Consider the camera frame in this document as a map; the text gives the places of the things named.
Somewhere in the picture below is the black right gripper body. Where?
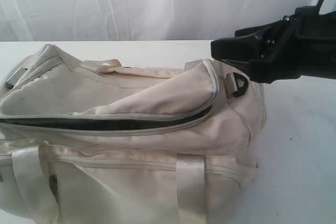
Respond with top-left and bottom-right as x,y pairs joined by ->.
251,6 -> 335,83

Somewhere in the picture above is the cream fabric duffel bag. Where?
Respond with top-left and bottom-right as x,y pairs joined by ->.
1,45 -> 266,223

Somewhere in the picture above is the white backdrop curtain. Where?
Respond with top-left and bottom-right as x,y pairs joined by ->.
0,0 -> 336,42

